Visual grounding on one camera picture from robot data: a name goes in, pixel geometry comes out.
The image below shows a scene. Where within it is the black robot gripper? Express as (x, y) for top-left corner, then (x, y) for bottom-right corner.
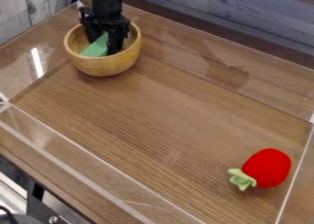
(79, 0), (129, 55)

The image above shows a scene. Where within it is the green rectangular block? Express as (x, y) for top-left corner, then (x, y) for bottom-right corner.
(80, 32), (109, 57)

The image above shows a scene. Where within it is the brown wooden bowl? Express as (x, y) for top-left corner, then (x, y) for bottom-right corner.
(63, 23), (141, 77)

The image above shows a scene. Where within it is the red plush strawberry toy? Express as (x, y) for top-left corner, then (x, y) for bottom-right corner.
(228, 148), (291, 191)

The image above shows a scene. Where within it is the clear acrylic tray wall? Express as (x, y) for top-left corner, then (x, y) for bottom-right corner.
(0, 7), (314, 224)

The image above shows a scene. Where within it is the black metal table bracket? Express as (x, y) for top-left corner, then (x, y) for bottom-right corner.
(25, 182), (83, 224)

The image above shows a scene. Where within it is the black cable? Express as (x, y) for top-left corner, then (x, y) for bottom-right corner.
(0, 205), (23, 224)

